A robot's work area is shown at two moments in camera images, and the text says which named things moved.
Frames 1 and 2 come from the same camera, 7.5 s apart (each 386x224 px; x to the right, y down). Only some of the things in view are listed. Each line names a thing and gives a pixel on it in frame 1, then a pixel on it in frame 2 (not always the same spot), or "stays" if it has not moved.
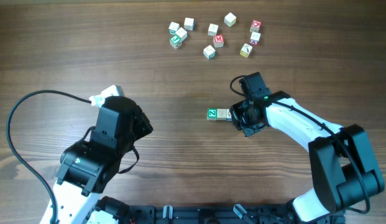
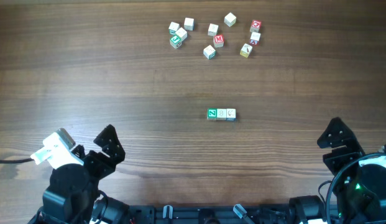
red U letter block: x=221 y=114 stays
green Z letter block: x=212 y=114 stays
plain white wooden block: x=189 y=23 stays
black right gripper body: x=243 y=118 to x=340 y=155
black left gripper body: x=141 y=127 to x=99 y=168
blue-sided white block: x=229 y=116 stays
